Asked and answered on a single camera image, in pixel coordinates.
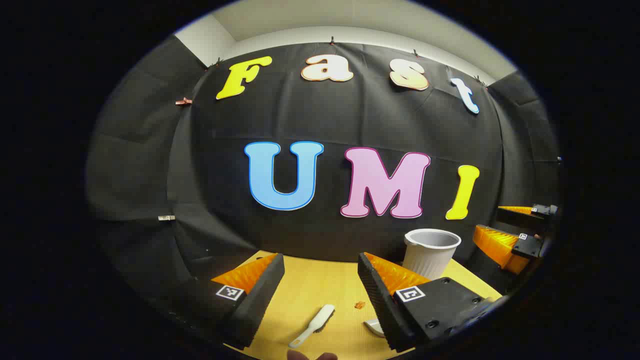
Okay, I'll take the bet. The grey dustpan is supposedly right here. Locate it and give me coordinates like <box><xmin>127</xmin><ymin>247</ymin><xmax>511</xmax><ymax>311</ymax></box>
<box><xmin>363</xmin><ymin>317</ymin><xmax>386</xmax><ymax>339</ymax></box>

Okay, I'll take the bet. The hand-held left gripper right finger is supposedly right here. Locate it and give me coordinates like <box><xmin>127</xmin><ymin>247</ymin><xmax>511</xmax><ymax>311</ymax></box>
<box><xmin>357</xmin><ymin>252</ymin><xmax>503</xmax><ymax>353</ymax></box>

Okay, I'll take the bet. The wooden desktop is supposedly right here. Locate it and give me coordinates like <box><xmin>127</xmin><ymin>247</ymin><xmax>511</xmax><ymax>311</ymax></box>
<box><xmin>222</xmin><ymin>250</ymin><xmax>503</xmax><ymax>360</ymax></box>

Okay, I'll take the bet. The white ribbed garbage bin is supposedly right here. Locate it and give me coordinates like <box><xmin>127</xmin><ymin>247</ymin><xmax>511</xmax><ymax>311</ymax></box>
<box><xmin>402</xmin><ymin>228</ymin><xmax>462</xmax><ymax>281</ymax></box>

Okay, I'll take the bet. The small grey broom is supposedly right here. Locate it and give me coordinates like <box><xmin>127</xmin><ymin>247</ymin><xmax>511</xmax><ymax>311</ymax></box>
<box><xmin>288</xmin><ymin>304</ymin><xmax>336</xmax><ymax>349</ymax></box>

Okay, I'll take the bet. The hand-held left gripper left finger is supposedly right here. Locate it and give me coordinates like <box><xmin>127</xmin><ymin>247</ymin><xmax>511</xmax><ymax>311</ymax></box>
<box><xmin>172</xmin><ymin>252</ymin><xmax>286</xmax><ymax>351</ymax></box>

